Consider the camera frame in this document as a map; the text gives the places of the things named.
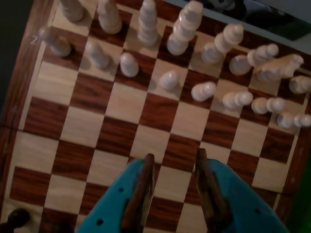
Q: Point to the dark wooden chess pawn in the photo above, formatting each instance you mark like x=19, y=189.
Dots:
x=18, y=218

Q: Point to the wooden chess board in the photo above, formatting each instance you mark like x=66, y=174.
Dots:
x=116, y=109

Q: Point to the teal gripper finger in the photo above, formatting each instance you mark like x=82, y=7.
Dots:
x=114, y=206
x=238, y=206

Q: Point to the white wooden chess rook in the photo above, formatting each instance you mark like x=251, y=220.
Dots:
x=71, y=11
x=300, y=84

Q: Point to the dark grey table mat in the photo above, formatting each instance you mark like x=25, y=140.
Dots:
x=9, y=48

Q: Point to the white wooden chess knight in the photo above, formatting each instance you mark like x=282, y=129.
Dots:
x=274, y=70
x=109, y=19

